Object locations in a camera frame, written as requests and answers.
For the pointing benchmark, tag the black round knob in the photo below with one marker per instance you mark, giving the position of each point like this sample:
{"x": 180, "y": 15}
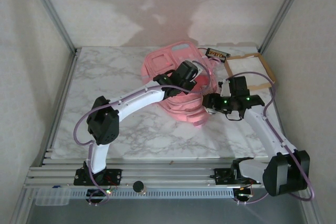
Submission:
{"x": 138, "y": 186}

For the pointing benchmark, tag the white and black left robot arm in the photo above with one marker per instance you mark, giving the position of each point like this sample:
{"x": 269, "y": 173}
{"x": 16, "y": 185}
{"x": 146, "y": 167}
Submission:
{"x": 136, "y": 98}

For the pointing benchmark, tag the black box with orange print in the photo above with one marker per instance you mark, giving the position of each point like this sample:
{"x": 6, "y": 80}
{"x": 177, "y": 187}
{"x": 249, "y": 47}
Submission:
{"x": 216, "y": 54}

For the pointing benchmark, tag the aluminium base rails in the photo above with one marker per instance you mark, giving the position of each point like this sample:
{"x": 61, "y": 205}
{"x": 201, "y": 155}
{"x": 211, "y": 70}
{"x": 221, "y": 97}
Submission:
{"x": 168, "y": 174}

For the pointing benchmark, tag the aluminium frame leg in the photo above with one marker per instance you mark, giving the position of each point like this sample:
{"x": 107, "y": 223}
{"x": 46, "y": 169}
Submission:
{"x": 313, "y": 211}
{"x": 22, "y": 205}

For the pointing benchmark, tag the aluminium side rail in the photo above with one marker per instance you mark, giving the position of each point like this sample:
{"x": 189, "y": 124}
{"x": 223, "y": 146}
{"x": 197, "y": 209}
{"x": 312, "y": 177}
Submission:
{"x": 61, "y": 103}

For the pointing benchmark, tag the pink backpack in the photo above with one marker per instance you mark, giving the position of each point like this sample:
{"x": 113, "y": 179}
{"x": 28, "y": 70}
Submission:
{"x": 183, "y": 108}

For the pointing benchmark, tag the clear plastic organizer box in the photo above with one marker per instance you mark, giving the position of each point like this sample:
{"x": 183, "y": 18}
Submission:
{"x": 52, "y": 197}

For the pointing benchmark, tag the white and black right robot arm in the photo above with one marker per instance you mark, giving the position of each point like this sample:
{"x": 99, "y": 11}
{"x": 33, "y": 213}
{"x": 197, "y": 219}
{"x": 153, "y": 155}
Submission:
{"x": 262, "y": 129}

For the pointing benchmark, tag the small circuit board with LED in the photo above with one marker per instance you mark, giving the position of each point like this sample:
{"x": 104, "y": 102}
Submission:
{"x": 110, "y": 191}
{"x": 244, "y": 194}

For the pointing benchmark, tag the cardboard tray with white paper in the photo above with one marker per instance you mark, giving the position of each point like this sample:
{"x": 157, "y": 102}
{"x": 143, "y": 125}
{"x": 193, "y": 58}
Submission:
{"x": 252, "y": 66}

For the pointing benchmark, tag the aluminium frame post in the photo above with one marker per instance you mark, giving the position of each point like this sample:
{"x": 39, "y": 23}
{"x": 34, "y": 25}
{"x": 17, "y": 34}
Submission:
{"x": 52, "y": 14}
{"x": 283, "y": 11}

